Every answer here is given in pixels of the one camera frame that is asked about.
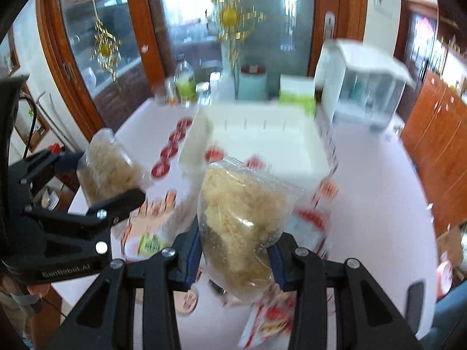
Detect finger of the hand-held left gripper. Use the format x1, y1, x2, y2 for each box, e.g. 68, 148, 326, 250
25, 188, 147, 242
9, 151, 85, 191

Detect silver door handle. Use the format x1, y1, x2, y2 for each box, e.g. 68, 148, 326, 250
323, 12, 335, 41

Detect glass jar orange contents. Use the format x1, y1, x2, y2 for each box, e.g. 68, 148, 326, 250
157, 78, 179, 105

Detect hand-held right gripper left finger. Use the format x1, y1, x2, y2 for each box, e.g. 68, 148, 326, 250
60, 226, 203, 350

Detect green and white box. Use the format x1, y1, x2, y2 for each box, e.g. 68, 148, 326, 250
279, 75, 317, 118

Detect cardboard box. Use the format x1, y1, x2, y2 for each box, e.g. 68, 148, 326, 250
436, 226, 467, 263

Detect white organizer with clear drawers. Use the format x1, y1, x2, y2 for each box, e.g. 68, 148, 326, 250
316, 39, 414, 132

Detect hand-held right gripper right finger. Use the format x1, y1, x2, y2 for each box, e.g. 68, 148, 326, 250
268, 233, 427, 350

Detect clear bag of beige snack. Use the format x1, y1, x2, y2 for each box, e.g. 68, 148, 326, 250
76, 128, 150, 208
196, 156, 307, 305

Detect person's left hand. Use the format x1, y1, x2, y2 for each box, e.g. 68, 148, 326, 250
25, 283, 52, 298

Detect gold hanging ornament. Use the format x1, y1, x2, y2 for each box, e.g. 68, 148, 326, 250
83, 0, 123, 88
210, 0, 265, 77

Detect teal cylindrical canister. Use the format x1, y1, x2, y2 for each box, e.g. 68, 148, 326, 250
235, 64, 269, 101

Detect white packet green label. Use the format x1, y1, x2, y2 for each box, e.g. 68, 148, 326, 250
120, 219, 179, 263

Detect clear bottle green label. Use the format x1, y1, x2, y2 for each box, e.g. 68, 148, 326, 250
174, 56, 198, 107

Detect wooden framed glass door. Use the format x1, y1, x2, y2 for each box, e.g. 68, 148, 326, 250
36, 0, 367, 143

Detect white plastic storage bin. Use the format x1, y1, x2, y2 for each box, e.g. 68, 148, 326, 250
178, 103, 341, 185

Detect red and white snack packet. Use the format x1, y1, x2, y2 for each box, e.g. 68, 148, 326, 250
239, 295, 297, 349

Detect printed cartoon table mat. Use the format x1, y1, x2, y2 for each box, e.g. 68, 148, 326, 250
67, 97, 438, 350

